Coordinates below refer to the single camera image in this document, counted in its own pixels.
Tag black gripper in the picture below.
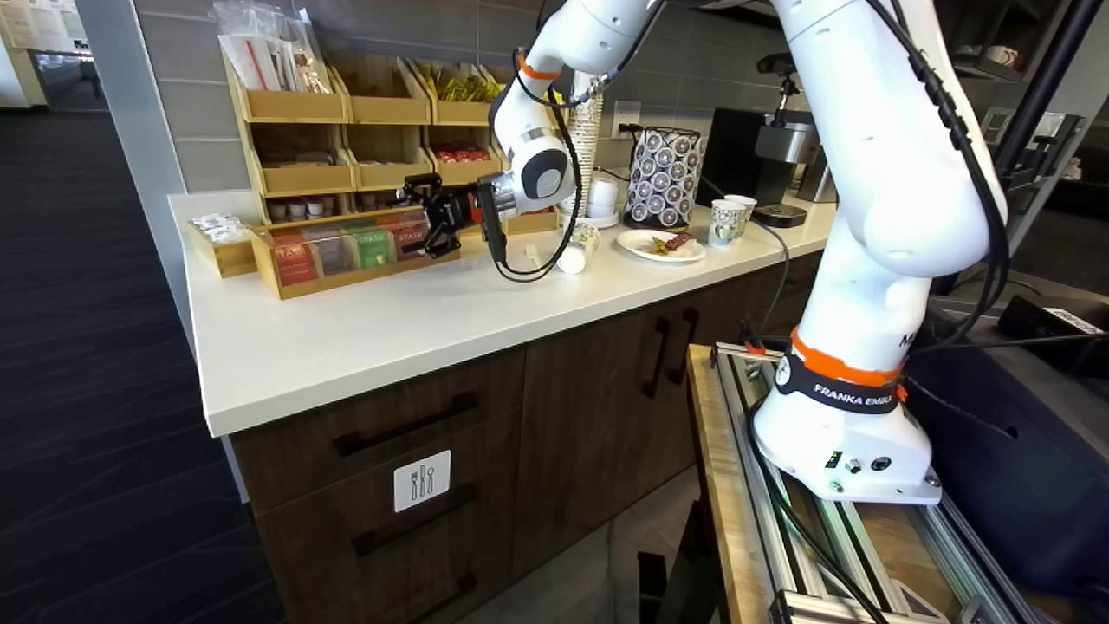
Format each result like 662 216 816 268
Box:
401 175 484 259

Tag clear acrylic lid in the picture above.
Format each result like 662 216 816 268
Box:
261 204 436 289

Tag wooden tea box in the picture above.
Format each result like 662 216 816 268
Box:
247 203 467 307

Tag red tea packets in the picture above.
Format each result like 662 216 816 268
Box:
386 211 434 259
266 233 321 290

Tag wooden tiered organizer shelf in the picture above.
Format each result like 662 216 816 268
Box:
223 56 518 233

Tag green tea packets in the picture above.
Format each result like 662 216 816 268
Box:
343 222 401 275

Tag red snack packets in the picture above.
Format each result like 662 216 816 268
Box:
431 143 500 166

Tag gray tea packets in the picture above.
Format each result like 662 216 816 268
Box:
305 226 361 281

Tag yellow green packets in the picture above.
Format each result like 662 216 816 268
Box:
411 64 507 107

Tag small wooden box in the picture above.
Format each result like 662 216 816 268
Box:
188 211 261 281

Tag white sugar packets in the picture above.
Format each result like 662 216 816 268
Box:
192 211 253 248

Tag clear plastic bag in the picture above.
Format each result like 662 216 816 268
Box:
210 0 341 100

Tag donut print box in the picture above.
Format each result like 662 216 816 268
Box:
624 125 708 233

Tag dark wooden cabinet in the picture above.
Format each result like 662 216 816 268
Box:
223 257 827 624

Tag white label plate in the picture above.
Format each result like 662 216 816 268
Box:
392 446 459 518

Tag white paper cup green logo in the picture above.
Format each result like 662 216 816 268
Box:
708 197 745 252
723 191 764 236

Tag black coffee machine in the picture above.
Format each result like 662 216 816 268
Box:
699 104 826 233

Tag wooden aluminium robot stand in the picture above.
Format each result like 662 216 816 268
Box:
686 340 1050 624

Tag dark blue box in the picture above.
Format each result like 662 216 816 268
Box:
905 275 1109 607

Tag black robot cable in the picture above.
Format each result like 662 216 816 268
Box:
482 0 1020 351

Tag black drawer handle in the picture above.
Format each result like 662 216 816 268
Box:
333 392 484 460
350 481 477 559

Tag black door handle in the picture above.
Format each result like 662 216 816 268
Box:
637 317 677 404
664 307 704 392

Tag black power cable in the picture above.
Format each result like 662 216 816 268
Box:
698 176 802 346

